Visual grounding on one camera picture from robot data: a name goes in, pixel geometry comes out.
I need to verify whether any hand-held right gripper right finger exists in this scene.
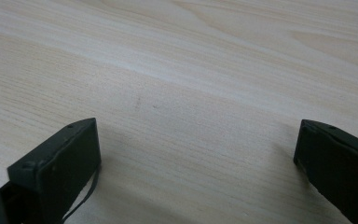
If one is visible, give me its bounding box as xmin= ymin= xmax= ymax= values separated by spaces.
xmin=293 ymin=119 xmax=358 ymax=224

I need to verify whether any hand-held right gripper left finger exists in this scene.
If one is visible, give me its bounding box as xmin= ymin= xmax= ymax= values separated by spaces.
xmin=7 ymin=117 xmax=103 ymax=224

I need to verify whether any thin black cord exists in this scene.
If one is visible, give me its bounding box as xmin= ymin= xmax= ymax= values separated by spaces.
xmin=61 ymin=166 xmax=101 ymax=224

